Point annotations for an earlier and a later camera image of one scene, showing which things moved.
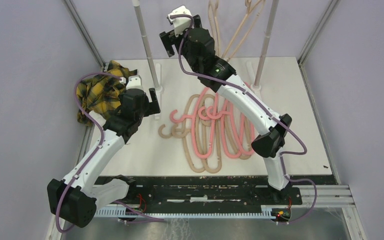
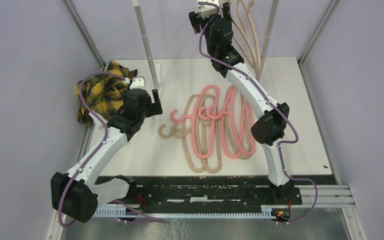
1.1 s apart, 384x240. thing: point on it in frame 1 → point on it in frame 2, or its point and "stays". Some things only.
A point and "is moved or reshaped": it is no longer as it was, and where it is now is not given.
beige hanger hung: [212, 6] is moved or reshaped
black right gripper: [169, 38] → [195, 21]
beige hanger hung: [259, 4] is moved or reshaped
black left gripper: [152, 106] stays
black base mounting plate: [209, 190] stays
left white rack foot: [158, 69] stays
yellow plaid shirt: [101, 93] stays
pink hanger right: [237, 129] stays
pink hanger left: [193, 116] stays
